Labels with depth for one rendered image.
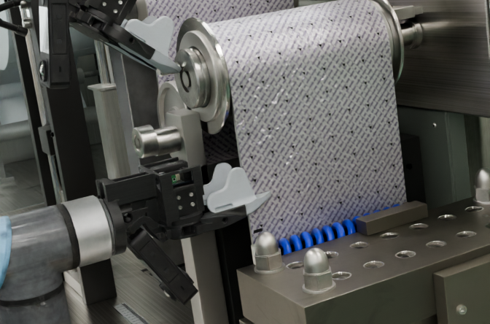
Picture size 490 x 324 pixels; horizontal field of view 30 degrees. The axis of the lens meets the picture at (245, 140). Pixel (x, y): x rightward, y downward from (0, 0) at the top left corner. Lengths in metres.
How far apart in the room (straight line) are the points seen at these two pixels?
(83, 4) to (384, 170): 0.45
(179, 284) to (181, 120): 0.21
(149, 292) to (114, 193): 0.43
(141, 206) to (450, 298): 0.36
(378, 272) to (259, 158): 0.21
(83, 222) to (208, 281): 0.26
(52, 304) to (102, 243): 0.08
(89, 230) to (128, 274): 0.53
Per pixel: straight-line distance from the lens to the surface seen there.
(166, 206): 1.05
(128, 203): 1.05
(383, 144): 1.22
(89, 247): 1.02
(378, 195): 1.23
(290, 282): 1.03
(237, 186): 1.09
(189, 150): 1.16
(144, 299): 1.42
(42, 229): 1.01
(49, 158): 1.49
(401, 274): 1.02
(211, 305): 1.23
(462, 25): 1.23
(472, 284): 1.06
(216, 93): 1.10
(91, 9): 1.08
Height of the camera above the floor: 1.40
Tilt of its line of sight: 12 degrees down
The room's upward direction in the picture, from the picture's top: 8 degrees counter-clockwise
